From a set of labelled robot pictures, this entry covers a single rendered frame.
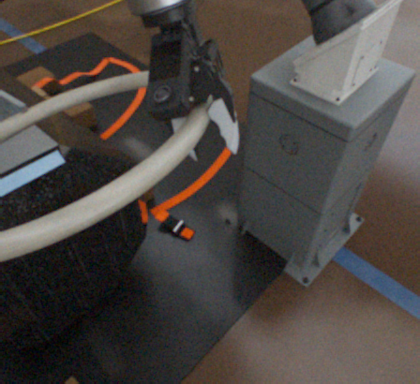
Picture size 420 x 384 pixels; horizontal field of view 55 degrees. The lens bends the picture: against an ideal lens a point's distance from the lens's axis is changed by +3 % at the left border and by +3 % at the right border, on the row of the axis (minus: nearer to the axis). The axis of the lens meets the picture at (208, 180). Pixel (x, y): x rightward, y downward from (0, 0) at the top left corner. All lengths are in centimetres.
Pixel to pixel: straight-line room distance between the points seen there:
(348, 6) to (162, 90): 90
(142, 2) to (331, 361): 151
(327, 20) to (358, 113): 28
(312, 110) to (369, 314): 95
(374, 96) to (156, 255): 113
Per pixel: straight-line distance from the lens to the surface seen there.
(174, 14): 50
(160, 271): 183
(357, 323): 184
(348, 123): 125
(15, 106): 88
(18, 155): 123
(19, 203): 120
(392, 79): 148
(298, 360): 172
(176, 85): 47
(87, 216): 44
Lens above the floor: 161
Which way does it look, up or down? 48 degrees down
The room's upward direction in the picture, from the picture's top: straight up
